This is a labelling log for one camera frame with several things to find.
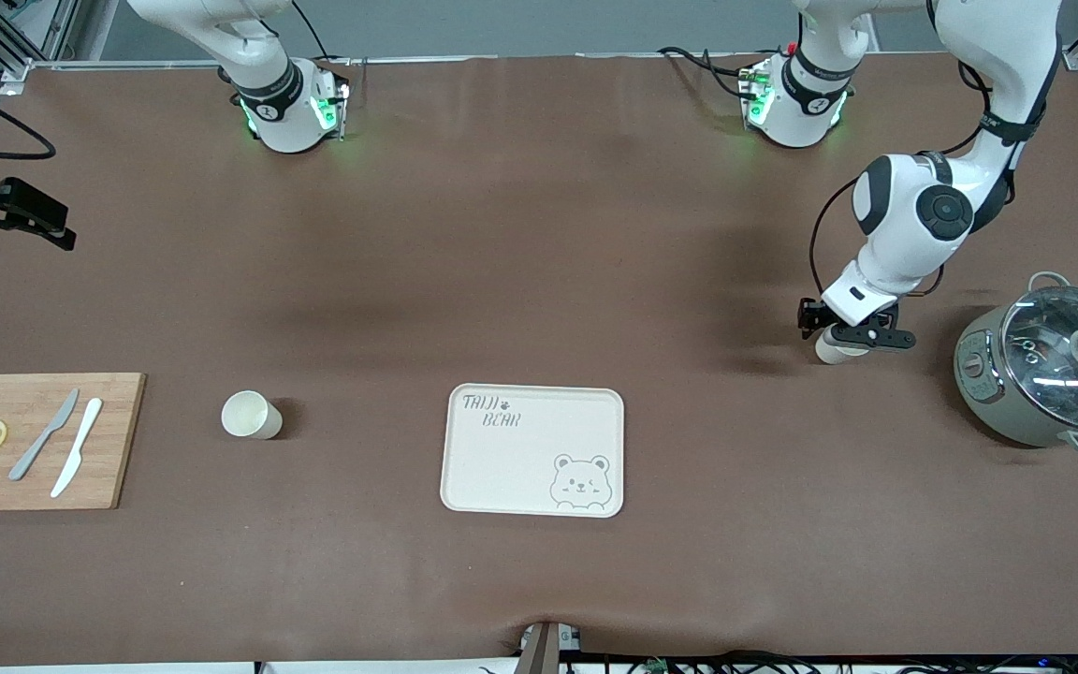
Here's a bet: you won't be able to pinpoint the wooden cutting board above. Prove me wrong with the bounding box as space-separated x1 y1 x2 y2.
0 373 147 512

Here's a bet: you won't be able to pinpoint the black left base cables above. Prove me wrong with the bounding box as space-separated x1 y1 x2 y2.
656 45 760 102

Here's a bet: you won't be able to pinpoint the white plastic knife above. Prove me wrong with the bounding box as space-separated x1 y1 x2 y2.
50 398 104 499

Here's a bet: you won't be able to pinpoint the black right base cable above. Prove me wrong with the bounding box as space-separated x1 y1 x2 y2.
291 0 353 65

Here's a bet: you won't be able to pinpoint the brown table mat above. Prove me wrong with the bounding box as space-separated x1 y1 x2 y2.
0 51 1078 667

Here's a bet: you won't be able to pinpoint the glass pot lid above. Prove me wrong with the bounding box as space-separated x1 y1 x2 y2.
1000 286 1078 433

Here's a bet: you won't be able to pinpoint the white plastic cup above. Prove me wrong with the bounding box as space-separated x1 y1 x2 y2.
221 390 284 441
814 335 863 366

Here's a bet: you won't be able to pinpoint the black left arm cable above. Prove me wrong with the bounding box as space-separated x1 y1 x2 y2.
808 0 1064 300

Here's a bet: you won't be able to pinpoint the metal table edge bracket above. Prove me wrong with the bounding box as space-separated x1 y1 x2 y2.
517 620 583 674

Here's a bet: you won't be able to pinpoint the pale green electric pot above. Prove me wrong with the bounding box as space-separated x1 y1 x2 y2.
954 271 1078 458

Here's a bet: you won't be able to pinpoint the cream tray with bear print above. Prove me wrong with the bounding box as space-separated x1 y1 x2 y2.
439 383 625 519

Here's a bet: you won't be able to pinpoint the grey plastic knife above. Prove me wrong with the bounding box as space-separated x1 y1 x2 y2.
8 388 80 482

